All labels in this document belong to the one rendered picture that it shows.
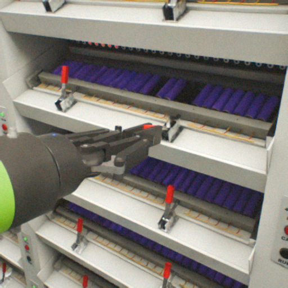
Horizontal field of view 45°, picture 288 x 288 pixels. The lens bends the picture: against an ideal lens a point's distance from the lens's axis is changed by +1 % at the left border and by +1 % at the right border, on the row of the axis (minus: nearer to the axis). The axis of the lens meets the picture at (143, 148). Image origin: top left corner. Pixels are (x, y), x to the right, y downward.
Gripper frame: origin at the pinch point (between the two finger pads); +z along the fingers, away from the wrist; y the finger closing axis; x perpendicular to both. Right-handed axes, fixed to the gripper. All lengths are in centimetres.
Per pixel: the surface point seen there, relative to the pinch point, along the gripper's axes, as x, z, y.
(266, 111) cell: 4.5, 15.9, 13.7
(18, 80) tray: 2.0, 8.4, -42.4
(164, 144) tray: -2.7, 6.9, 0.1
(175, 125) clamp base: 0.7, 8.4, 0.9
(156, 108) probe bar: 1.7, 12.5, -5.7
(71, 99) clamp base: 0.3, 9.5, -25.8
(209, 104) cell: 4.0, 15.2, 3.7
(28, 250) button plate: -50, 13, -47
